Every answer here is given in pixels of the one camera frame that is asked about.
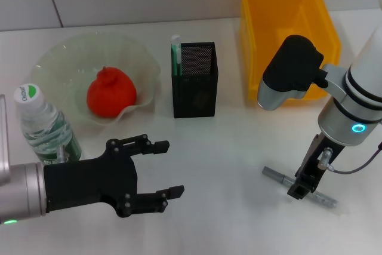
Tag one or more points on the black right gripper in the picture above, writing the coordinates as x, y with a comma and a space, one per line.
313, 159

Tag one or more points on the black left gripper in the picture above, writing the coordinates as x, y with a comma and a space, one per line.
89, 183

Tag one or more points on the grey glitter pen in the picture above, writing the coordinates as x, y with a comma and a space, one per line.
274, 175

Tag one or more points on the red orange fruit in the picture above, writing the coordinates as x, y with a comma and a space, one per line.
113, 93

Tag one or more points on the green white utility knife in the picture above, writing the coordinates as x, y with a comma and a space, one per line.
176, 58

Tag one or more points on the clear green label water bottle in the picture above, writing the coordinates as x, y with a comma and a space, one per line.
44, 129

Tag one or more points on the black mesh pen holder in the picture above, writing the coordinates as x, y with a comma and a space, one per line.
185, 102

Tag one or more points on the translucent green fruit plate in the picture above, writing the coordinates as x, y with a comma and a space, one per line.
74, 49

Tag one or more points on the silver right wrist connector plug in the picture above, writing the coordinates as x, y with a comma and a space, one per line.
324, 159

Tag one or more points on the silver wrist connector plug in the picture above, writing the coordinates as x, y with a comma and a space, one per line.
62, 153
324, 159

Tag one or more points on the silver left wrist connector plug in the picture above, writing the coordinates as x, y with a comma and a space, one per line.
62, 153

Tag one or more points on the yellow plastic bin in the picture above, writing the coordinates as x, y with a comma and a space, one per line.
268, 13

